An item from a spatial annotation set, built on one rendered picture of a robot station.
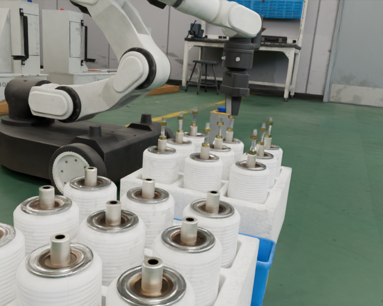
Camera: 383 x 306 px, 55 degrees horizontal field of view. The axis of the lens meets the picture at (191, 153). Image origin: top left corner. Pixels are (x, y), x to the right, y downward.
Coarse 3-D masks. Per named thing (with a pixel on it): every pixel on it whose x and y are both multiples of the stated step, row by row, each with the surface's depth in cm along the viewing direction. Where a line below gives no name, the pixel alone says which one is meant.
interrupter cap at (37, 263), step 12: (36, 252) 44; (48, 252) 44; (72, 252) 45; (84, 252) 45; (36, 264) 41; (48, 264) 42; (72, 264) 42; (84, 264) 42; (36, 276) 40; (48, 276) 40; (60, 276) 40
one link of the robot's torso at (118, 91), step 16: (128, 64) 122; (144, 64) 121; (112, 80) 127; (128, 80) 124; (144, 80) 123; (80, 96) 138; (96, 96) 135; (112, 96) 130; (128, 96) 130; (144, 96) 143; (80, 112) 140; (96, 112) 137
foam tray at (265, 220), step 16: (128, 176) 96; (288, 176) 108; (176, 192) 89; (192, 192) 88; (224, 192) 90; (272, 192) 92; (176, 208) 89; (240, 208) 84; (256, 208) 82; (272, 208) 82; (240, 224) 84; (256, 224) 83; (272, 224) 83
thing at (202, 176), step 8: (192, 160) 90; (184, 168) 93; (192, 168) 89; (200, 168) 88; (208, 168) 88; (216, 168) 89; (184, 176) 92; (192, 176) 90; (200, 176) 89; (208, 176) 89; (216, 176) 90; (184, 184) 92; (192, 184) 90; (200, 184) 89; (208, 184) 89; (216, 184) 91
